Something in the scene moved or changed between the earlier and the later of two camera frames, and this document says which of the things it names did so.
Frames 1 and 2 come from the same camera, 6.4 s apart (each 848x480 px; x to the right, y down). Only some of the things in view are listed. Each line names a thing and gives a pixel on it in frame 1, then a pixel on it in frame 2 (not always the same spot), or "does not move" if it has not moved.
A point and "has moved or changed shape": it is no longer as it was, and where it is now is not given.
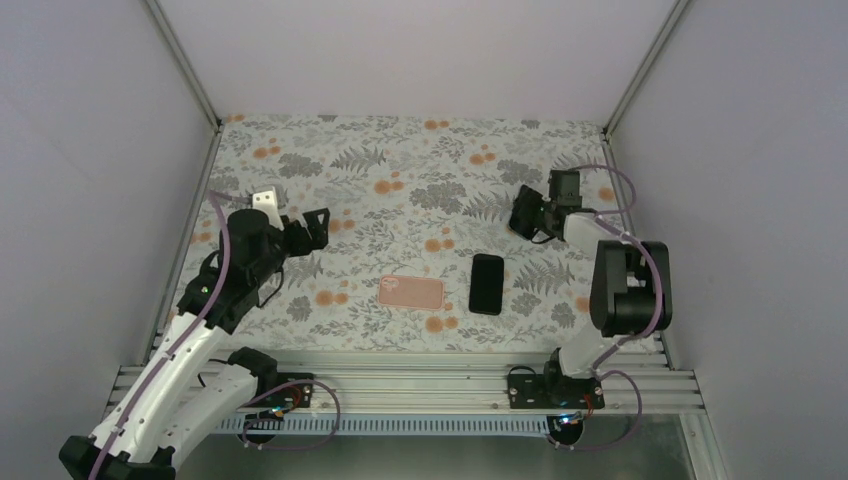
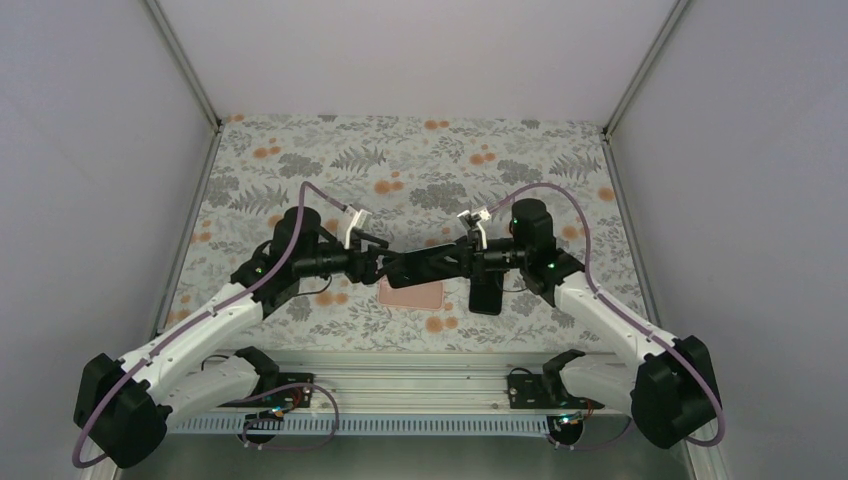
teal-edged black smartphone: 528,213 has moved or changed shape
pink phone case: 411,292 does not move
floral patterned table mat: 421,254 does not move
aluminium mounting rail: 420,396 does not move
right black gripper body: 549,207 -> 474,251
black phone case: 486,284 does not move
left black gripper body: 299,245 -> 353,270
